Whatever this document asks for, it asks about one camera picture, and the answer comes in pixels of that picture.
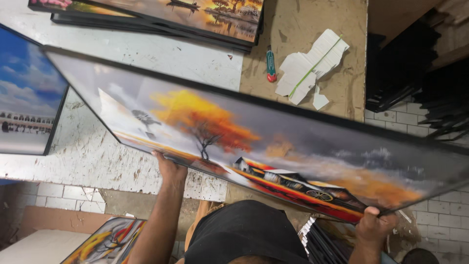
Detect green red-tipped utility knife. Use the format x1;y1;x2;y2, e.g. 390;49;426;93
266;49;277;83

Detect framed blue sky picture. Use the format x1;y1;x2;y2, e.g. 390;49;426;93
0;23;70;156

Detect white cardboard pieces with band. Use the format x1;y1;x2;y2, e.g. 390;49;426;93
275;29;350;106

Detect person's right hand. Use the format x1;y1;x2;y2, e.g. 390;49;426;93
355;206;399;245

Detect person's left hand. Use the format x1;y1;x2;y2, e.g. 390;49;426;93
151;150;188;186

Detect brown cardboard sheet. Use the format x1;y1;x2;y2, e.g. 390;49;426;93
18;205;127;239

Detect stack of framed sunset pictures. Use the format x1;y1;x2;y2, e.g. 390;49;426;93
28;0;265;53

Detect small white cardboard scrap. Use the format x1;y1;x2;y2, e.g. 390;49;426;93
312;85;330;111

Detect framed yellow abstract tree picture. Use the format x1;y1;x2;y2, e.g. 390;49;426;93
60;217;147;264

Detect stack of black framed pictures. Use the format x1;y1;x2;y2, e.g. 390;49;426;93
298;216;358;264

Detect white board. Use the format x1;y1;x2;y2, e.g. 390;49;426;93
0;230;92;264

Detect person's black shirt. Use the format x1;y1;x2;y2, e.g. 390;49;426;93
184;200;310;264

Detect framed orange tree landscape picture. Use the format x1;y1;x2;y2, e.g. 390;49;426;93
40;45;469;224

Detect pile of black frame mouldings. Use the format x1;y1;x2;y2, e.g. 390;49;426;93
365;19;469;142

